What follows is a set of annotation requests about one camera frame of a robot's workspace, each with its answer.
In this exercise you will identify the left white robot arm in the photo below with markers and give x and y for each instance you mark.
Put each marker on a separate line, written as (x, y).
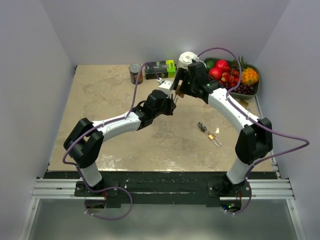
(84, 142)

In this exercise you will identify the white paper cup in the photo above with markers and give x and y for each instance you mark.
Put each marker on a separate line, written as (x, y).
(183, 61)

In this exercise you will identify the keychain with dark beads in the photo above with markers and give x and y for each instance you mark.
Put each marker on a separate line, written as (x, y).
(203, 128)

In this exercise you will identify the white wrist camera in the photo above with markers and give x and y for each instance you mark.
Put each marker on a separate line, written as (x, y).
(165, 86)
(188, 58)

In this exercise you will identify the aluminium rail frame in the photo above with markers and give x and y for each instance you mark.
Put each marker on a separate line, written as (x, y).
(170, 144)

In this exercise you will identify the dark grape bunch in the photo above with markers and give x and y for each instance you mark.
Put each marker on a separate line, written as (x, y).
(244, 89)

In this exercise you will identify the grey fruit tray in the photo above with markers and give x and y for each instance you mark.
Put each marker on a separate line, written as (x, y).
(237, 96)

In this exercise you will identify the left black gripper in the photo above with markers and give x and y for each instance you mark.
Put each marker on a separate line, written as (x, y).
(171, 106)

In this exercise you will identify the red apple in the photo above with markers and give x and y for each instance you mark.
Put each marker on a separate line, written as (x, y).
(219, 69)

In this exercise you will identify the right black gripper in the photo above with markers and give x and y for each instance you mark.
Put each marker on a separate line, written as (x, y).
(184, 74)

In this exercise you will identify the small brass padlock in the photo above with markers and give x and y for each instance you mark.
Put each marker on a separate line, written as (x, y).
(214, 139)

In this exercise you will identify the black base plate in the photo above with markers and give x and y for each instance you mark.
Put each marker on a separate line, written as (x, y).
(158, 188)

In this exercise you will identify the black and green box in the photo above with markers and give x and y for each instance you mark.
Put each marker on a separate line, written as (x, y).
(164, 69)

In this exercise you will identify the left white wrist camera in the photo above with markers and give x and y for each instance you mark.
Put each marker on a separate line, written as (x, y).
(165, 86)

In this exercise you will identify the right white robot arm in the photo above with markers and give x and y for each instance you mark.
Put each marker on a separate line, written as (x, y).
(253, 142)

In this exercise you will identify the orange pineapple toy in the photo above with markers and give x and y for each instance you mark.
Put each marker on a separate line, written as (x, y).
(249, 76)

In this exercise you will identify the large brass padlock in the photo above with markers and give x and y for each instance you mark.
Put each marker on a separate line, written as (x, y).
(179, 93)

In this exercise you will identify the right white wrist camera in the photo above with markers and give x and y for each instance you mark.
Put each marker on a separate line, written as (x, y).
(188, 58)

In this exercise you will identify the green lime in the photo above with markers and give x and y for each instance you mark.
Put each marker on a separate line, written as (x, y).
(209, 64)

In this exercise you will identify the dark tin can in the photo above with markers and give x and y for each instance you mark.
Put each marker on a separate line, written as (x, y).
(134, 69)

